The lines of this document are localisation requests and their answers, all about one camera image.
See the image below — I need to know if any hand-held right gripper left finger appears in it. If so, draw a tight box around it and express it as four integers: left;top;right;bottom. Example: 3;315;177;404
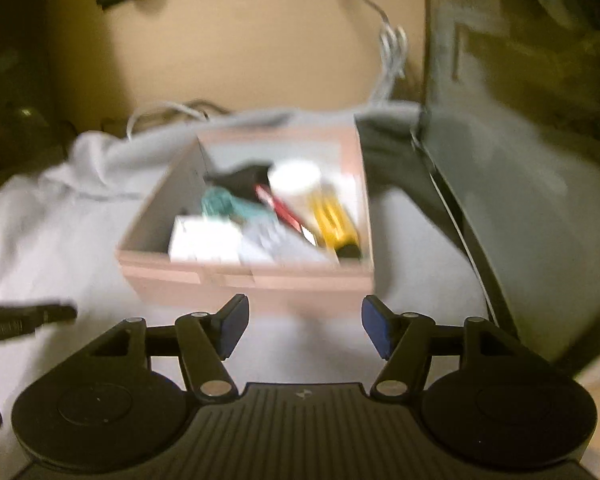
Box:
87;294;250;401

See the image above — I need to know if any teal item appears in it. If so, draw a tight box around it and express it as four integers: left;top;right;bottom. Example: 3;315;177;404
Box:
201;186;272;227

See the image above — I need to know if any white plug with cable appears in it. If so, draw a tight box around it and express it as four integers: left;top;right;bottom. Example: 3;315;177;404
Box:
314;0;410;107

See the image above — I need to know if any yellow tube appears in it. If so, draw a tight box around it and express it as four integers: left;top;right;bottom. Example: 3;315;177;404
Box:
309;191;364;261

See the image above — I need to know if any black item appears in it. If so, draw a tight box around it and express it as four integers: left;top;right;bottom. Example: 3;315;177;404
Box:
206;161;277;197

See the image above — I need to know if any white charge cable box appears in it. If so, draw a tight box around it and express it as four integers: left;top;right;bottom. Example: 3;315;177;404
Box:
169;215;243;265

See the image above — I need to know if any dark monitor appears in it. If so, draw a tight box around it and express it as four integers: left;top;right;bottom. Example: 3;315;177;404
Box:
0;0;63;193

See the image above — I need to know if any red pen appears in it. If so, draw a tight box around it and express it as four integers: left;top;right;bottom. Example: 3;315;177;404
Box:
254;184;322;247

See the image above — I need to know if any silver blister pack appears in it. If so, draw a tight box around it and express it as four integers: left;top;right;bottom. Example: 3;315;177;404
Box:
239;221;333;267

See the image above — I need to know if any black glass computer case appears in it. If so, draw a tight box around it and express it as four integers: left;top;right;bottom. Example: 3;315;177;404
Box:
410;0;600;376

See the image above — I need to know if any pink cardboard box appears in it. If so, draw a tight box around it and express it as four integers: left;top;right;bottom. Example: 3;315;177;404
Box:
115;127;376;318

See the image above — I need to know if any white cylinder container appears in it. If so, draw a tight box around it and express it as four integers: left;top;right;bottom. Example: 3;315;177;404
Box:
266;159;324;212

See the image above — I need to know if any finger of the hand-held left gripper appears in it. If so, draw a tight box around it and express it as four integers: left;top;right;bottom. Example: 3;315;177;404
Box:
0;301;78;345

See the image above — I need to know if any light grey cloth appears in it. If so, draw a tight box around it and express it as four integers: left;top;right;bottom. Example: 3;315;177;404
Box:
0;102;503;480

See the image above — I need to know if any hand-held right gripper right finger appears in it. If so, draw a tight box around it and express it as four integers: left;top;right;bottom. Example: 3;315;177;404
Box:
361;295;522;400

